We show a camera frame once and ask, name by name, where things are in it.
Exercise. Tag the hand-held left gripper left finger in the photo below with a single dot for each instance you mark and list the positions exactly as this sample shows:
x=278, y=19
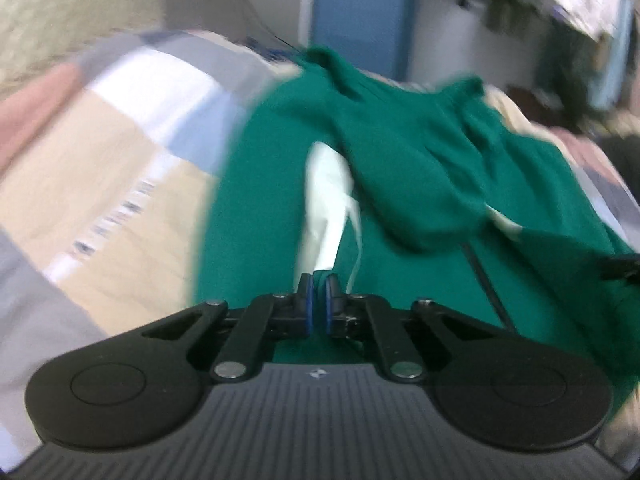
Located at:
x=310, y=306

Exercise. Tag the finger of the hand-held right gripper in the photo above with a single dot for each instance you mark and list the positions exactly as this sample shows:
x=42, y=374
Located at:
x=622, y=266

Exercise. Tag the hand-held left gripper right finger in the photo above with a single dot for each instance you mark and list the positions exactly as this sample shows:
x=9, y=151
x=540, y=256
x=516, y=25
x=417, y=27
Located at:
x=330, y=306

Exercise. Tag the green jacket with white lining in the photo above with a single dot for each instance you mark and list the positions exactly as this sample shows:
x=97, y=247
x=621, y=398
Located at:
x=280, y=160

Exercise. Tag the dark clothes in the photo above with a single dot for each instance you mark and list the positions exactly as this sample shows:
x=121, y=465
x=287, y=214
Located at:
x=565, y=70

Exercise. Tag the patchwork blanket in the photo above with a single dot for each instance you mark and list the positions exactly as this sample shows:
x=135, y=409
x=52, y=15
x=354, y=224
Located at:
x=100, y=160

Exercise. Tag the white cabinet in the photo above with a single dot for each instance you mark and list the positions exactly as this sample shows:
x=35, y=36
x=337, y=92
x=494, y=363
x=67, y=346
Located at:
x=450, y=45

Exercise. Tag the blue towel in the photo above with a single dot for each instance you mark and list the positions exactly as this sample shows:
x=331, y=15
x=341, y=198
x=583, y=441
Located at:
x=360, y=10

